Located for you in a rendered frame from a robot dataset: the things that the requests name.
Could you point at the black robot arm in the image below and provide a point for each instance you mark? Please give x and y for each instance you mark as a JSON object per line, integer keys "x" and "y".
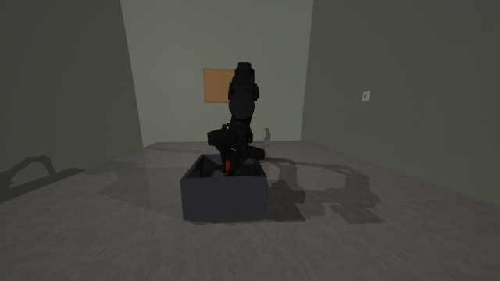
{"x": 242, "y": 93}

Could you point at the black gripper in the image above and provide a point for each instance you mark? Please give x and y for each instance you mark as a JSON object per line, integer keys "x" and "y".
{"x": 243, "y": 150}

